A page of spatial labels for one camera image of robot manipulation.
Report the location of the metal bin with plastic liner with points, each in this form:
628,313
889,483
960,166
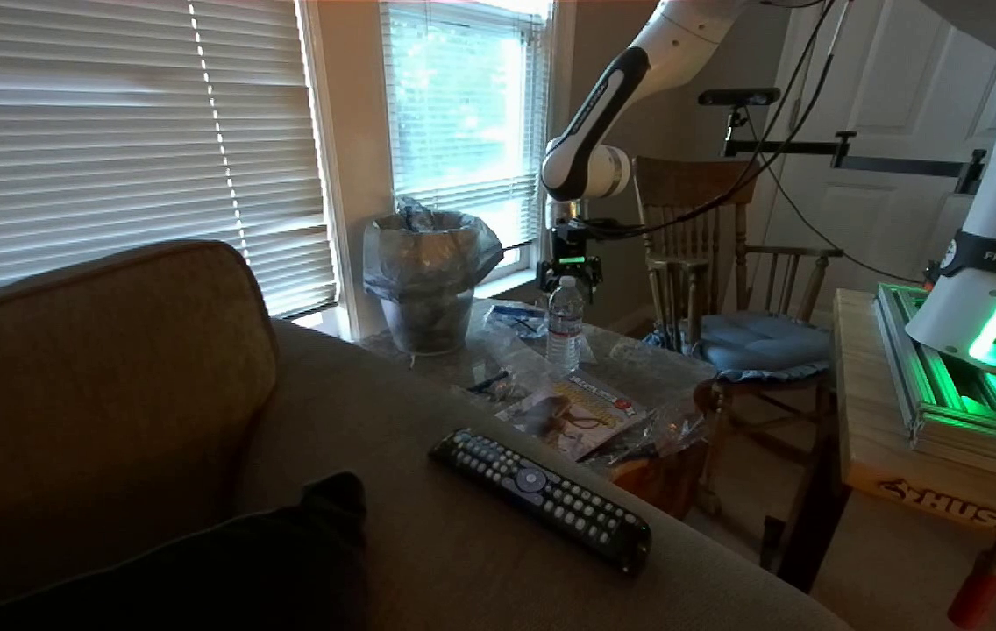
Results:
422,268

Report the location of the right window blinds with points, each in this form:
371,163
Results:
467,85

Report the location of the left window blinds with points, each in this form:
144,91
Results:
150,122

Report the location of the husky workbench table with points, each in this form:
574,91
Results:
865,449

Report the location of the clear plastic water bottle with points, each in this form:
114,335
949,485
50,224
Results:
567,325

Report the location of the black remote control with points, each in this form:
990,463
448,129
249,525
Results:
574,510

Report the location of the blue white booklet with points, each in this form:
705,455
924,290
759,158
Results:
521,320

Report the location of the dark throw pillow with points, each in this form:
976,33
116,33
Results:
284,570

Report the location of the brown fabric couch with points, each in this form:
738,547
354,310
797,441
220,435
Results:
150,397

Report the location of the window blinds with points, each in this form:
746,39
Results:
467,85
150,122

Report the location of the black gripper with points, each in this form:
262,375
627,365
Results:
571,257

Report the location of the crumpled clear plastic wrapper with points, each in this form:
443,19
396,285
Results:
650,374

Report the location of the wooden chair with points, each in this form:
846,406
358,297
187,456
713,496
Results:
702,265

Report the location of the blue seat cushion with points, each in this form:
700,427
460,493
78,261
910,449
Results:
763,349

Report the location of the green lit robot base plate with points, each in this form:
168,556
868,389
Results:
935,389

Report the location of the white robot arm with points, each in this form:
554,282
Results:
670,48

